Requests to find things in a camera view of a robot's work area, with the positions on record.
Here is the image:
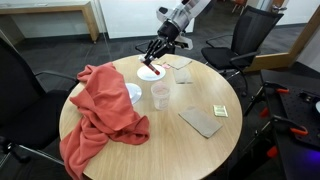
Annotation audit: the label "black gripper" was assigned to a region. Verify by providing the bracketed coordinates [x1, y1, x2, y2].
[143, 20, 180, 65]

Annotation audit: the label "red white Expo marker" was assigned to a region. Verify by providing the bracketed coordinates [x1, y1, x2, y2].
[144, 63, 160, 75]

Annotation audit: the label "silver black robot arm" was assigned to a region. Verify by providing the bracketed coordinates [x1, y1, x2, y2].
[140, 0, 211, 66]

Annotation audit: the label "clear plastic cup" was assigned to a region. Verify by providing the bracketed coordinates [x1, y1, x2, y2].
[151, 82, 170, 110]

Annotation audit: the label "pink sticky note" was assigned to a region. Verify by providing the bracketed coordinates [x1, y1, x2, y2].
[161, 63, 171, 69]

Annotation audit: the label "grey napkin near plate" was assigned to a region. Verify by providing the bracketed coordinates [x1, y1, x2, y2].
[173, 68, 192, 84]

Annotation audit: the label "white plate under cloth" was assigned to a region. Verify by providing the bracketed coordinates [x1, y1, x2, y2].
[126, 83, 142, 104]

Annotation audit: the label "black office chair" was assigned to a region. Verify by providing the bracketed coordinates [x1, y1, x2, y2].
[201, 6, 283, 96]
[0, 39, 78, 165]

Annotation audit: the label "red fleece cloth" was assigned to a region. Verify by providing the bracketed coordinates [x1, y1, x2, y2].
[60, 62, 150, 180]

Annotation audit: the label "green white paper packet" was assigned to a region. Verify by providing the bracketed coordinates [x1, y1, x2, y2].
[213, 105, 228, 117]

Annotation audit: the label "black equipment table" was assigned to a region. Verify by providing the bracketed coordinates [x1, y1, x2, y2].
[243, 70, 320, 180]

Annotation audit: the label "black office chair left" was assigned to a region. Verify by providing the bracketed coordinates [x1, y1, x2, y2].
[0, 39, 78, 165]

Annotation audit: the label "wooden bench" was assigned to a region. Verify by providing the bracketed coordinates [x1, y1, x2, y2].
[0, 0, 101, 43]

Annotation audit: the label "orange handled clamp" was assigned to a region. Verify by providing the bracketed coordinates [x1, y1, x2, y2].
[272, 115, 309, 136]

